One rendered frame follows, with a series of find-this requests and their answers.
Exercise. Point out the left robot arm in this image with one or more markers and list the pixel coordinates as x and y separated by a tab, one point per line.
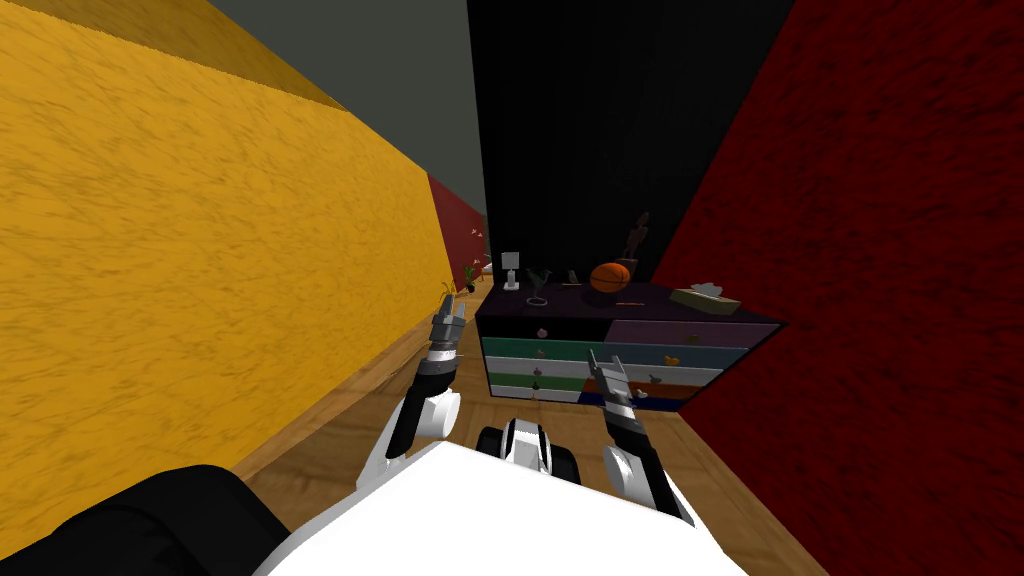
416	412

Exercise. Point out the dark dresser with coloured drawers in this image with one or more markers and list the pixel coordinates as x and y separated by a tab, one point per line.
624	336

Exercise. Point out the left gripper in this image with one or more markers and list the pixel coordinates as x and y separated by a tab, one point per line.
448	332

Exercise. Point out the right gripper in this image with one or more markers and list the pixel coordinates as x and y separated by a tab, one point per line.
617	392

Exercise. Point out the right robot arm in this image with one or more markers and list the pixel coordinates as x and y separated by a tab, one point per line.
640	468

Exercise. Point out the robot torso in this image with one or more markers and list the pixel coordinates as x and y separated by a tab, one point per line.
480	520

